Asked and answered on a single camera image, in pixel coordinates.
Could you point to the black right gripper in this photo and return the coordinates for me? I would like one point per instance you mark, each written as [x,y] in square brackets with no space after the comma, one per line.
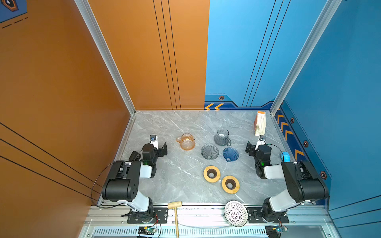
[252,149]

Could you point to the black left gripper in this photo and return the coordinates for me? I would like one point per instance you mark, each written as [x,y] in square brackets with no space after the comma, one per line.
[160,149]

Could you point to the blue glass dripper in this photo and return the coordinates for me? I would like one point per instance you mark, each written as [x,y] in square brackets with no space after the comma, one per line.
[230,154]

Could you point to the orange glass carafe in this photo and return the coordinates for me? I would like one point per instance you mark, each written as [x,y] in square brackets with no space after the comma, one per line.
[187,141]

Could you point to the coffee filter pack orange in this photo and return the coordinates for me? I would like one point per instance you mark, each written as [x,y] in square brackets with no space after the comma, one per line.
[260,123]

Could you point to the wooden ring holder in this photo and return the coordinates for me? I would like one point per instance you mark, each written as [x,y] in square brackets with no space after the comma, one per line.
[230,184]
[212,174]

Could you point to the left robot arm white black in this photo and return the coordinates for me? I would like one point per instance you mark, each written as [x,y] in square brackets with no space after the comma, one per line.
[122,182]

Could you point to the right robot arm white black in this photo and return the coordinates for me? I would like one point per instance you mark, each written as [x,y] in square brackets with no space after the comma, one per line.
[303,183]

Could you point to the grey glass dripper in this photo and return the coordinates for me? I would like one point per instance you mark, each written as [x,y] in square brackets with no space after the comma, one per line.
[209,152]

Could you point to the grey glass pitcher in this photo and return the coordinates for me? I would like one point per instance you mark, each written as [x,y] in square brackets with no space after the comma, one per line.
[222,137]

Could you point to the light blue cylinder roll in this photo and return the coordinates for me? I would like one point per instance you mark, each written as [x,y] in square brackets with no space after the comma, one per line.
[285,157]

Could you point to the wooden mallet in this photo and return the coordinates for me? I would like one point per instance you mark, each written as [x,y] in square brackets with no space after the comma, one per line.
[175,206]

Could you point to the white woven trivet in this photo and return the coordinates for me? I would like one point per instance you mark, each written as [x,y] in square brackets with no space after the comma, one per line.
[236,213]

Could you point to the left green circuit board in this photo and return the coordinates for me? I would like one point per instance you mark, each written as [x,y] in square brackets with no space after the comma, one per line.
[147,232]

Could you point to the green circuit board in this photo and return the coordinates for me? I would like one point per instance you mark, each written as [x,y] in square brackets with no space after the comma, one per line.
[147,232]
[275,231]

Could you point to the right green circuit board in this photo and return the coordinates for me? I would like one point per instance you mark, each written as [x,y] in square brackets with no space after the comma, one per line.
[275,231]

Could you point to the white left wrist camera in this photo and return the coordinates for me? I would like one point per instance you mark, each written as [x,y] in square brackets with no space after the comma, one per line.
[154,141]

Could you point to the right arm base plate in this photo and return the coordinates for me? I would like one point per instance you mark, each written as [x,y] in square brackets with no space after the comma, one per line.
[256,215]

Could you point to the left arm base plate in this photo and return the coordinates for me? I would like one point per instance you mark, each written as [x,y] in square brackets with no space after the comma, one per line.
[159,214]

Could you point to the aluminium front rail frame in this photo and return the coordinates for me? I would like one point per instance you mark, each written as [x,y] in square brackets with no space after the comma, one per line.
[206,220]

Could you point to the left aluminium corner post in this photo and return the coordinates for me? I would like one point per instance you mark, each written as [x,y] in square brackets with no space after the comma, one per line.
[97,35]

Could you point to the aluminium corner post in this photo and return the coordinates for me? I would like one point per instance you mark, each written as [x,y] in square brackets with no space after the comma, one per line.
[313,38]
[97,35]

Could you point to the right aluminium corner post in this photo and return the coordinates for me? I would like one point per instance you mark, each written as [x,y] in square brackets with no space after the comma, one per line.
[313,38]

